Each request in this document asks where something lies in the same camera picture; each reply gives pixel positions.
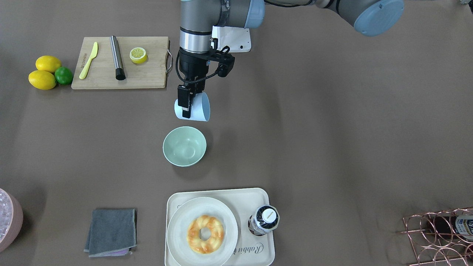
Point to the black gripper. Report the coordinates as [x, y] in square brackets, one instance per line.
[190, 68]

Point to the light blue cup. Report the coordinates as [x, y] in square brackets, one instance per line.
[200, 109]

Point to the mint green bowl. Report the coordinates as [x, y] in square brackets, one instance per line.
[184, 146]

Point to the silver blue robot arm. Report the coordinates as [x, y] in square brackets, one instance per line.
[369, 17]

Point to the pink bowl with ice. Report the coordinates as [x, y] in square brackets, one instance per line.
[11, 219]

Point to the half lemon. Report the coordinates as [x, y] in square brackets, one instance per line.
[138, 55]

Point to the steel muddler black tip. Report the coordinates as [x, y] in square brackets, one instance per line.
[117, 59]

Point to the yellow plastic knife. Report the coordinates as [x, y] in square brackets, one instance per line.
[87, 65]

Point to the cream round plate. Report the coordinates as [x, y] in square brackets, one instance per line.
[177, 232]

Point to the green lime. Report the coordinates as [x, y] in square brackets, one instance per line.
[63, 76]

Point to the glazed donut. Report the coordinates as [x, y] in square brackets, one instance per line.
[205, 234]

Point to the tea bottle on tray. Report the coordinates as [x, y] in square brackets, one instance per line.
[264, 220]

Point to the yellow lemon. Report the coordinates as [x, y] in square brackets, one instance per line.
[48, 63]
[42, 80]

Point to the gray folded cloth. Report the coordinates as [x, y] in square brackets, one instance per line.
[112, 232]

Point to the cream serving tray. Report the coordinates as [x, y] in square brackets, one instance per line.
[229, 205]

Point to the rack bottle upper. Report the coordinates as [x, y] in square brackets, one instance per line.
[450, 228]

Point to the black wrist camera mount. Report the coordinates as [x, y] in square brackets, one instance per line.
[225, 60]

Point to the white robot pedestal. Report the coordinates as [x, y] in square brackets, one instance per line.
[238, 39]

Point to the copper wire bottle rack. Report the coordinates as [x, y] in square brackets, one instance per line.
[435, 240]

